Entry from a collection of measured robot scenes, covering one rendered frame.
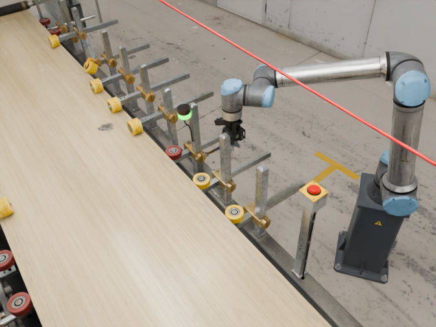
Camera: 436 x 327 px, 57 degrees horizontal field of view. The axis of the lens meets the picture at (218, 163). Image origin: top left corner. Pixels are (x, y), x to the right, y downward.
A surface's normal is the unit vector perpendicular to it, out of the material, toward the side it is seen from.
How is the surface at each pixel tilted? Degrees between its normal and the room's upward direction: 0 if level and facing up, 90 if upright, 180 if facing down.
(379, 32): 90
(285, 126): 0
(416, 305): 0
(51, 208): 0
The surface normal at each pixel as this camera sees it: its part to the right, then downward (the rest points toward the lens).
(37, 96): -0.04, -0.73
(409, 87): -0.20, 0.58
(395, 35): -0.75, 0.48
